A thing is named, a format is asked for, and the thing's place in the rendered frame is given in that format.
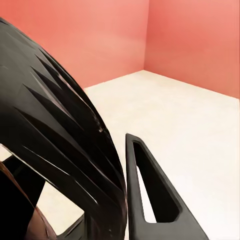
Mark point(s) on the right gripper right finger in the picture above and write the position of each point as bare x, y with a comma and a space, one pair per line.
174, 220

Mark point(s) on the countertop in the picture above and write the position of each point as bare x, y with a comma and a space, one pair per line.
61, 212
192, 132

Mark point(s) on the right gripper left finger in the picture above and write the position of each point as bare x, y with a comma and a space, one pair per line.
20, 190

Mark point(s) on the electric kettle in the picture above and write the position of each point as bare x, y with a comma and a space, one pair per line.
49, 123

